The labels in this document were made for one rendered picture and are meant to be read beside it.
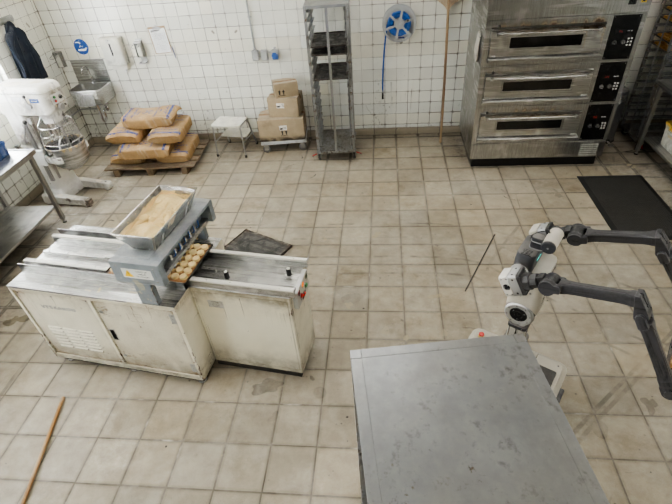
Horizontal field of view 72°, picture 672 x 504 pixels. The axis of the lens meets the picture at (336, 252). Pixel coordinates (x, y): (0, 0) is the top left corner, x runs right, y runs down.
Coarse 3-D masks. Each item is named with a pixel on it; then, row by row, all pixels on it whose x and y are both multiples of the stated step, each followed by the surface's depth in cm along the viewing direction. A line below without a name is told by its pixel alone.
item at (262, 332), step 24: (216, 264) 314; (240, 264) 312; (264, 264) 311; (192, 288) 298; (216, 312) 308; (240, 312) 302; (264, 312) 297; (288, 312) 291; (216, 336) 326; (240, 336) 319; (264, 336) 313; (288, 336) 307; (312, 336) 346; (240, 360) 338; (264, 360) 331; (288, 360) 324
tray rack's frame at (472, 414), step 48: (384, 384) 117; (432, 384) 116; (480, 384) 115; (528, 384) 114; (384, 432) 107; (432, 432) 106; (480, 432) 105; (528, 432) 104; (384, 480) 98; (432, 480) 98; (480, 480) 97; (528, 480) 96; (576, 480) 96
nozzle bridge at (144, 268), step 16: (192, 208) 308; (208, 208) 316; (192, 224) 296; (176, 240) 281; (192, 240) 304; (112, 256) 273; (128, 256) 272; (144, 256) 271; (160, 256) 270; (176, 256) 290; (128, 272) 272; (144, 272) 268; (160, 272) 266; (144, 288) 278
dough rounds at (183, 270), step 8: (192, 248) 320; (200, 248) 319; (208, 248) 319; (192, 256) 313; (200, 256) 312; (176, 264) 305; (184, 264) 303; (192, 264) 303; (112, 272) 305; (176, 272) 301; (184, 272) 298; (176, 280) 294; (184, 280) 294
